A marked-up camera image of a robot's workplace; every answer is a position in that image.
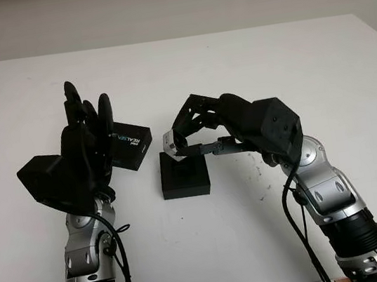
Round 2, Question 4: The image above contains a small silver depth camera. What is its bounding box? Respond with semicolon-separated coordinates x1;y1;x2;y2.
160;128;187;163

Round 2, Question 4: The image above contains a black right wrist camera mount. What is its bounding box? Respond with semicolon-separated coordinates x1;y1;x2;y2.
251;93;308;168

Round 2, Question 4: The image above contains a black RealSense box lid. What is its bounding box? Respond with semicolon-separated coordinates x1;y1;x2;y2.
105;116;157;175

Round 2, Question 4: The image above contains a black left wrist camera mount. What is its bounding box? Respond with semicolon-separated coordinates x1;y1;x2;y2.
15;148;97;223

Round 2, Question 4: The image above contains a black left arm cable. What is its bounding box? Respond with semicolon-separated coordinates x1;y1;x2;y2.
92;206;139;282

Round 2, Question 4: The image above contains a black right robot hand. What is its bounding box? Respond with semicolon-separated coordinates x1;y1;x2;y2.
166;84;269;165

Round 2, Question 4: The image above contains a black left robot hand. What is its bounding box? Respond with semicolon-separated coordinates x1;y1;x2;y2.
50;75;127;209

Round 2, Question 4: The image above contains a black box base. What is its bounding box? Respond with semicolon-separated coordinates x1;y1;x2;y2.
156;145;213;202

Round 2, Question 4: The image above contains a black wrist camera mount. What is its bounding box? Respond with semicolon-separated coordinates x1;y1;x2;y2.
251;93;308;168
15;148;97;223

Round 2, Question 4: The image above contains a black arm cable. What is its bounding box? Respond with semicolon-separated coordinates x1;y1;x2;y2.
92;206;139;282
276;161;333;282

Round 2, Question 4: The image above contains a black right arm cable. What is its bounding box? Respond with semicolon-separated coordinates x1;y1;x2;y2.
276;161;333;282

